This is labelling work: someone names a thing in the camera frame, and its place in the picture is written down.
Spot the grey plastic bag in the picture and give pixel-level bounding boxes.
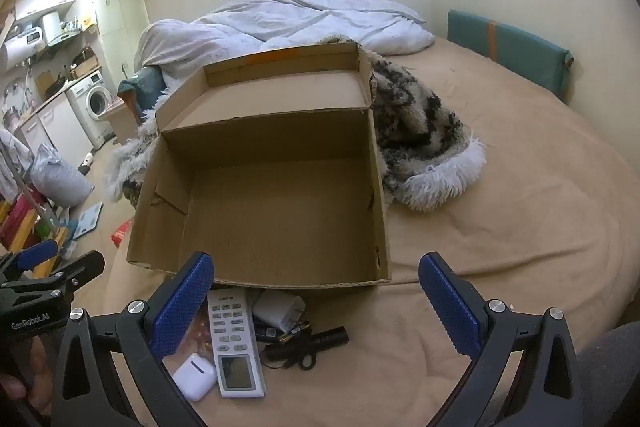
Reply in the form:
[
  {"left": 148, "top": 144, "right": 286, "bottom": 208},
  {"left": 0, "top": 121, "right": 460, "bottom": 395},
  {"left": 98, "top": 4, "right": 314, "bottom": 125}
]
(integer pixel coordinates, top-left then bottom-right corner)
[{"left": 30, "top": 144, "right": 95, "bottom": 208}]

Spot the white wall cabinet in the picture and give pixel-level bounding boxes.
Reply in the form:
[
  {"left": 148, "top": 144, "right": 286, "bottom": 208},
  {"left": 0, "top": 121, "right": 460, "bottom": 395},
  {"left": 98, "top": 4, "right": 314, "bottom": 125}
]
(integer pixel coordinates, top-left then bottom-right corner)
[{"left": 15, "top": 0, "right": 76, "bottom": 20}]

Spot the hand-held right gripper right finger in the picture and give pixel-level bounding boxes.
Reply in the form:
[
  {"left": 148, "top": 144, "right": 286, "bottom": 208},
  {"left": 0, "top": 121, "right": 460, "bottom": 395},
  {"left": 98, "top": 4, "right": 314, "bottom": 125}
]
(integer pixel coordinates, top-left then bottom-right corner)
[{"left": 418, "top": 251, "right": 586, "bottom": 427}]

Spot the black and white furry blanket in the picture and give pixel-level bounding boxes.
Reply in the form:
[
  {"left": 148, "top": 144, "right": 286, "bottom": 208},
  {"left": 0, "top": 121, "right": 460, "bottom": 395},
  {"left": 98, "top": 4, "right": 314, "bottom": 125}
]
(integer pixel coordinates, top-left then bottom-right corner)
[{"left": 107, "top": 36, "right": 487, "bottom": 212}]

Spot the flat bathroom scale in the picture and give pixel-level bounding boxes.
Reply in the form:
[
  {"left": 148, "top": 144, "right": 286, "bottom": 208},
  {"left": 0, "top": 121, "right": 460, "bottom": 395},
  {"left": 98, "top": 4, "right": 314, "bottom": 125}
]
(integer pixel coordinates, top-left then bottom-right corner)
[{"left": 70, "top": 202, "right": 104, "bottom": 240}]

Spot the yellow and pink rack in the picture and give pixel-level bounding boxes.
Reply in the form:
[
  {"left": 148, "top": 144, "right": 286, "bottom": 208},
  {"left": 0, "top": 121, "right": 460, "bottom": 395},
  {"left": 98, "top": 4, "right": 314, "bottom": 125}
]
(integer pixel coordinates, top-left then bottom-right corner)
[{"left": 0, "top": 197, "right": 71, "bottom": 268}]

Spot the red packet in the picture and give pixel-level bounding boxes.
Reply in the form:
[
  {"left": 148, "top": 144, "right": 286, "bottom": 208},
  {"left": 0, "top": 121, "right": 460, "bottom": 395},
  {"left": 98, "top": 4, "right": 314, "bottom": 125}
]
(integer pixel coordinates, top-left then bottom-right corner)
[{"left": 109, "top": 217, "right": 135, "bottom": 248}]

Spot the person's left hand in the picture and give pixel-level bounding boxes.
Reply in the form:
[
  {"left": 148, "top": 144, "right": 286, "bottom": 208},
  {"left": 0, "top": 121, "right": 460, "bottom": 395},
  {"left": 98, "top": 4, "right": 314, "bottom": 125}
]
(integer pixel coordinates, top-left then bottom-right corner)
[{"left": 0, "top": 337, "right": 56, "bottom": 418}]

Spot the white duvet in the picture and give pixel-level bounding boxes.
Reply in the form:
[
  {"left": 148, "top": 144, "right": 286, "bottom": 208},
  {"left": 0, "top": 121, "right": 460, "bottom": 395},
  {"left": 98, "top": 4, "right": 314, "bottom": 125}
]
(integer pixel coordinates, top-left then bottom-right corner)
[{"left": 137, "top": 0, "right": 436, "bottom": 80}]

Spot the teal padded headboard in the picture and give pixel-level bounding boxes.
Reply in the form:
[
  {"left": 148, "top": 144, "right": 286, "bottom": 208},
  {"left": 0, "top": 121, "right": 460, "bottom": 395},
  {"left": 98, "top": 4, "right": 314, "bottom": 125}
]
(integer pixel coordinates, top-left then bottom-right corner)
[{"left": 446, "top": 9, "right": 573, "bottom": 102}]

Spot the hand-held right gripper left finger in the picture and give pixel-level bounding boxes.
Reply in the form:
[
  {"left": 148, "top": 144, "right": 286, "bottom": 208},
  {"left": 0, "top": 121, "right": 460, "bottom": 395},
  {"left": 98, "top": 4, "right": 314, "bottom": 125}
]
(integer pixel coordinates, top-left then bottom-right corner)
[{"left": 50, "top": 251, "right": 216, "bottom": 427}]

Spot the cardboard box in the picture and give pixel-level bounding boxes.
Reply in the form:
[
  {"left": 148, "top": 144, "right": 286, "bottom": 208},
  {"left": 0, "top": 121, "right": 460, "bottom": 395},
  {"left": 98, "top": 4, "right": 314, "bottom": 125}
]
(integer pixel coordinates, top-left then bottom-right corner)
[{"left": 126, "top": 41, "right": 392, "bottom": 290}]

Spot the person's grey trouser leg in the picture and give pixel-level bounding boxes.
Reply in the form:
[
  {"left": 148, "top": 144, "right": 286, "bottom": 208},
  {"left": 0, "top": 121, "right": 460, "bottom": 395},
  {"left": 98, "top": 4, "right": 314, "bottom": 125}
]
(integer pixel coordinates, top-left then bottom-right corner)
[{"left": 575, "top": 322, "right": 640, "bottom": 427}]

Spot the black flashlight with lanyard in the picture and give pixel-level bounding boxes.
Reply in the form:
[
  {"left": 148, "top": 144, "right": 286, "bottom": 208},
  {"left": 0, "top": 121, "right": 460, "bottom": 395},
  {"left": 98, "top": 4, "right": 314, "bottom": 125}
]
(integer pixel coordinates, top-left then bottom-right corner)
[{"left": 262, "top": 327, "right": 349, "bottom": 370}]

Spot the white water heater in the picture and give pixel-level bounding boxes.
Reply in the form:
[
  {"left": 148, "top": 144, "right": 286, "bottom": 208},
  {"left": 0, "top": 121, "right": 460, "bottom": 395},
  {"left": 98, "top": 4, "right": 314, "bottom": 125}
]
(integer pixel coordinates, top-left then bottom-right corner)
[{"left": 0, "top": 34, "right": 43, "bottom": 72}]

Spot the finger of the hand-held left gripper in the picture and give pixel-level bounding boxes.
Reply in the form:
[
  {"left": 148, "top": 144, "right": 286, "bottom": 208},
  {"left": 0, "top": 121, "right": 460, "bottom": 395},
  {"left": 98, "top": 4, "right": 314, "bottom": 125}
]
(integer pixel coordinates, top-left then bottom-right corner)
[
  {"left": 0, "top": 239, "right": 59, "bottom": 279},
  {"left": 29, "top": 251, "right": 106, "bottom": 304}
]

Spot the dark teal cloth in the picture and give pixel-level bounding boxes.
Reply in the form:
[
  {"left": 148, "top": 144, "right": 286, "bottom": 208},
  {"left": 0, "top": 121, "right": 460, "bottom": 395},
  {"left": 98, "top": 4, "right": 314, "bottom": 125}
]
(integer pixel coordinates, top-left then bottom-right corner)
[{"left": 118, "top": 67, "right": 166, "bottom": 112}]

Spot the tall cream wardrobe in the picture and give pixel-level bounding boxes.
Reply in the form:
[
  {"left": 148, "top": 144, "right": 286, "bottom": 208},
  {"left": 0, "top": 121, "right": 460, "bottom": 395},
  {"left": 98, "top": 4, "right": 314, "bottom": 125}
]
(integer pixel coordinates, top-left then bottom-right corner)
[{"left": 90, "top": 0, "right": 148, "bottom": 72}]

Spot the white washing machine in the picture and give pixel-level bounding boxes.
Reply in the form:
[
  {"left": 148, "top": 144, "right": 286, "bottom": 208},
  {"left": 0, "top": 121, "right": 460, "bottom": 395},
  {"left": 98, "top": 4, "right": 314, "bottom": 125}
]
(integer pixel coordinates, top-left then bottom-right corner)
[{"left": 66, "top": 72, "right": 115, "bottom": 148}]

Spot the white earbud case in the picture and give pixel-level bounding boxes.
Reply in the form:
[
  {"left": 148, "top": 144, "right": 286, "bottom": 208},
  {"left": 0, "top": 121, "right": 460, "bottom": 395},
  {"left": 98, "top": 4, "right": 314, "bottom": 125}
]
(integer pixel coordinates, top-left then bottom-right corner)
[{"left": 172, "top": 353, "right": 217, "bottom": 402}]

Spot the white kitchen base cabinet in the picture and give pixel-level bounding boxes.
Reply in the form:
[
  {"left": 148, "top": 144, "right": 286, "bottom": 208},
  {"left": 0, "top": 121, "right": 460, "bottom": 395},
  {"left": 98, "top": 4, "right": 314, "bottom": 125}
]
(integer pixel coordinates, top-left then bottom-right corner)
[{"left": 20, "top": 94, "right": 93, "bottom": 162}]

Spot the white remote control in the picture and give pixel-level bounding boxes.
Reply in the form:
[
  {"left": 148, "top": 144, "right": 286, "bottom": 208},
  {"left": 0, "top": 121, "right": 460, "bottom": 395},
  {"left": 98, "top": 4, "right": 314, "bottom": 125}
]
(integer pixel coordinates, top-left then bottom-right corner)
[{"left": 207, "top": 288, "right": 267, "bottom": 399}]

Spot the white plug charger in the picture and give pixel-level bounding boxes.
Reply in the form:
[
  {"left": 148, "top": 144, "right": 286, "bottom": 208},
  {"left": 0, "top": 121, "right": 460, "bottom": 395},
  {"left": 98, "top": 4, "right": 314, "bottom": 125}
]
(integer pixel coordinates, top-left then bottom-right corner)
[{"left": 251, "top": 289, "right": 307, "bottom": 328}]

